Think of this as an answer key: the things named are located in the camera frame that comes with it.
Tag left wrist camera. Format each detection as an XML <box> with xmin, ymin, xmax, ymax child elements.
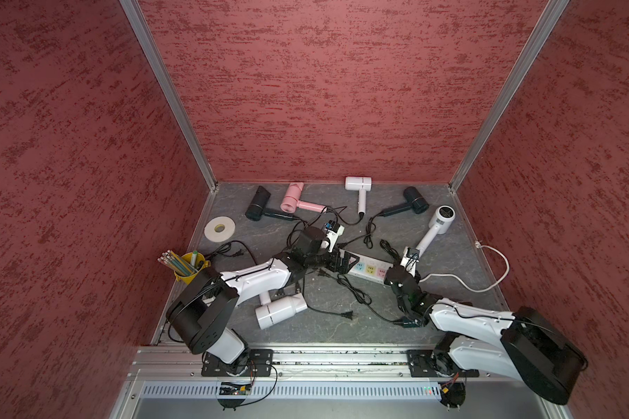
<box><xmin>321</xmin><ymin>220</ymin><xmax>344</xmax><ymax>252</ymax></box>

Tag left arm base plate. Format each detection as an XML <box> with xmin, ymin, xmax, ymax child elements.
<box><xmin>201</xmin><ymin>349</ymin><xmax>274</xmax><ymax>378</ymax></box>

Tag yellow cup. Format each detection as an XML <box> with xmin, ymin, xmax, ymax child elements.
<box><xmin>175</xmin><ymin>251</ymin><xmax>211</xmax><ymax>285</ymax></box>

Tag black cord of front green dryer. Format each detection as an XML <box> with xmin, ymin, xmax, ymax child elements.
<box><xmin>316</xmin><ymin>268</ymin><xmax>402</xmax><ymax>323</ymax></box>

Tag bundle of pencils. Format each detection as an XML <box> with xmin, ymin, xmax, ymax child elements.
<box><xmin>158</xmin><ymin>250</ymin><xmax>197</xmax><ymax>278</ymax></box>

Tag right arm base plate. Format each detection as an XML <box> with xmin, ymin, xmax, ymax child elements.
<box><xmin>406</xmin><ymin>350</ymin><xmax>480</xmax><ymax>380</ymax></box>

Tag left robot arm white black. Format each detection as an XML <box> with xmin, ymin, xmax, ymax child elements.
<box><xmin>166</xmin><ymin>227</ymin><xmax>360</xmax><ymax>364</ymax></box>

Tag black cord of white round dryer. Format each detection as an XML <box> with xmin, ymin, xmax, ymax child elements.
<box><xmin>379</xmin><ymin>238</ymin><xmax>405</xmax><ymax>263</ymax></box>

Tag white power strip coloured sockets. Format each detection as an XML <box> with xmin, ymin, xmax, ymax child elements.
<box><xmin>349</xmin><ymin>253</ymin><xmax>393</xmax><ymax>285</ymax></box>

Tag white tape roll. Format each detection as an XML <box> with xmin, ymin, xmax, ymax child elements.
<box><xmin>204</xmin><ymin>216</ymin><xmax>236</xmax><ymax>243</ymax></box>

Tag pink hair dryer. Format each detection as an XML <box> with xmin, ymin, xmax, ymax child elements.
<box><xmin>281</xmin><ymin>183</ymin><xmax>326</xmax><ymax>214</ymax></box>

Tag dark green hair dryer back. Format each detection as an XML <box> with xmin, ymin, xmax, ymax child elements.
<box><xmin>377</xmin><ymin>186</ymin><xmax>430</xmax><ymax>218</ymax></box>

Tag white round hair dryer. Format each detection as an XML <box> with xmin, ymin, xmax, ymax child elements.
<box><xmin>414</xmin><ymin>205</ymin><xmax>456</xmax><ymax>258</ymax></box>

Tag white hair dryer front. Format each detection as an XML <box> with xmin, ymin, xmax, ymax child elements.
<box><xmin>255</xmin><ymin>292</ymin><xmax>308</xmax><ymax>330</ymax></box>

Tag black cord of green dryer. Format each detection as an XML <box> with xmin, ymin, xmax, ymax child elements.
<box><xmin>316</xmin><ymin>268</ymin><xmax>402</xmax><ymax>323</ymax></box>
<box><xmin>362</xmin><ymin>211</ymin><xmax>386</xmax><ymax>250</ymax></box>

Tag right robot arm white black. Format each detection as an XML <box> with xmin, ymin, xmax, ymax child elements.
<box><xmin>384</xmin><ymin>265</ymin><xmax>588</xmax><ymax>405</ymax></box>

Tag white square hair dryer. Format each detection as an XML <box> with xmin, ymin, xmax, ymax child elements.
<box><xmin>345</xmin><ymin>176</ymin><xmax>372</xmax><ymax>218</ymax></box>

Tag aluminium front rail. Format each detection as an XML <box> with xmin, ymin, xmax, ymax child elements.
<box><xmin>110</xmin><ymin>344</ymin><xmax>571</xmax><ymax>418</ymax></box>

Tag black hair dryer far left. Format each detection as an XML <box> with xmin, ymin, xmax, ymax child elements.
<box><xmin>245</xmin><ymin>186</ymin><xmax>297</xmax><ymax>222</ymax></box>

